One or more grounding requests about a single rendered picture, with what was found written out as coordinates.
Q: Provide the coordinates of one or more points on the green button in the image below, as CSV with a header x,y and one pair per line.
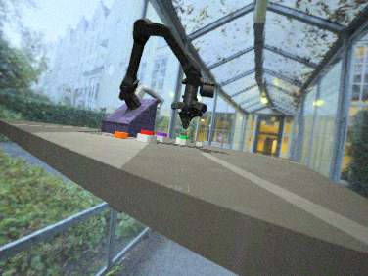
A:
x,y
183,140

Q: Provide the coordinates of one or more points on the red button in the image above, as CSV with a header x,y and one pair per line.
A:
x,y
146,136

